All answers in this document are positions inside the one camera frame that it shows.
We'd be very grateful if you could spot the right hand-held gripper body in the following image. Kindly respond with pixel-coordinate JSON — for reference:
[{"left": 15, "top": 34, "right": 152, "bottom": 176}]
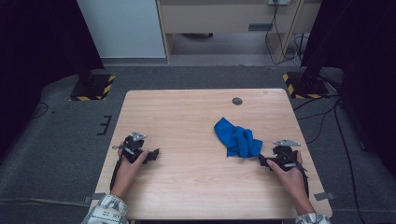
[{"left": 272, "top": 138, "right": 302, "bottom": 172}]

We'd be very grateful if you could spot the right hand-held gripper black cable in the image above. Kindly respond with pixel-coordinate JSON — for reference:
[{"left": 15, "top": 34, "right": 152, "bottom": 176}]
[{"left": 288, "top": 151, "right": 311, "bottom": 199}]

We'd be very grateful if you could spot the black hanging power cable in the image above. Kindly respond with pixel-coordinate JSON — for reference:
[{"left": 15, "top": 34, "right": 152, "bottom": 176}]
[{"left": 264, "top": 3, "right": 303, "bottom": 65}]

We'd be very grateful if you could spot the black stand with striped base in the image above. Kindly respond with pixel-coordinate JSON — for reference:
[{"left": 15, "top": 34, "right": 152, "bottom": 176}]
[
  {"left": 282, "top": 55, "right": 331, "bottom": 100},
  {"left": 69, "top": 69, "right": 116, "bottom": 102}
]

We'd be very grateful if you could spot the white cabinet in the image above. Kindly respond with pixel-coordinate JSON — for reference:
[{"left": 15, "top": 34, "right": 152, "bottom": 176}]
[{"left": 77, "top": 0, "right": 166, "bottom": 59}]

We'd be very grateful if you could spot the grey tape piece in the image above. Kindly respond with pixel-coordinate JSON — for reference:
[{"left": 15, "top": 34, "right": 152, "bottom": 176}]
[
  {"left": 83, "top": 192, "right": 106, "bottom": 205},
  {"left": 313, "top": 191, "right": 337, "bottom": 202}
]

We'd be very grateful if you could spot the left hand-held gripper black cable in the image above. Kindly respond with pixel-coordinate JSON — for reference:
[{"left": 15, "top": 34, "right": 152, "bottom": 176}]
[{"left": 109, "top": 154, "right": 125, "bottom": 192}]

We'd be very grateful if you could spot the hand-held gripper black cable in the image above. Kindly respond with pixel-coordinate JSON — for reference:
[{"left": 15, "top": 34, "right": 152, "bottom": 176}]
[
  {"left": 288, "top": 151, "right": 311, "bottom": 199},
  {"left": 109, "top": 154, "right": 125, "bottom": 192}
]

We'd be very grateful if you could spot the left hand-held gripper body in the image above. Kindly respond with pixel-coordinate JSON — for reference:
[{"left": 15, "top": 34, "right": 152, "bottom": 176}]
[{"left": 112, "top": 131, "right": 149, "bottom": 165}]

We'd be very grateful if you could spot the person's right hand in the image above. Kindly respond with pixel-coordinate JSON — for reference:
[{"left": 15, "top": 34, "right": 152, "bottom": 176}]
[{"left": 266, "top": 150, "right": 309, "bottom": 202}]

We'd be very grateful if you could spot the light wooden desk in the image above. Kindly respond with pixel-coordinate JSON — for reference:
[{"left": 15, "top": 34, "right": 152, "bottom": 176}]
[{"left": 156, "top": 0, "right": 321, "bottom": 64}]

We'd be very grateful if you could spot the black curtain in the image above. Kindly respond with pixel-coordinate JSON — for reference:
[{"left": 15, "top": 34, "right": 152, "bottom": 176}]
[
  {"left": 300, "top": 0, "right": 396, "bottom": 169},
  {"left": 0, "top": 0, "right": 106, "bottom": 157}
]

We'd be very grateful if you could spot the person's left hand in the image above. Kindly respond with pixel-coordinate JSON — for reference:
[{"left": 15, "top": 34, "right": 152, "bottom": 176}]
[{"left": 111, "top": 148, "right": 149, "bottom": 189}]

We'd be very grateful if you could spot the long black floor cable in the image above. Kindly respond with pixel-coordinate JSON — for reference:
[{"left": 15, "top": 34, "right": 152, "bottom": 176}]
[{"left": 333, "top": 99, "right": 368, "bottom": 224}]

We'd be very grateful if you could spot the blue cloth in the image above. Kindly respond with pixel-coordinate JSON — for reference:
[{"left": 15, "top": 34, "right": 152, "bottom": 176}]
[{"left": 213, "top": 117, "right": 264, "bottom": 159}]

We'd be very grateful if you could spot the thin black floor cable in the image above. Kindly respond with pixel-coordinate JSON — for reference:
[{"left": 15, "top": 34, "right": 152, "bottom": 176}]
[{"left": 31, "top": 102, "right": 50, "bottom": 119}]

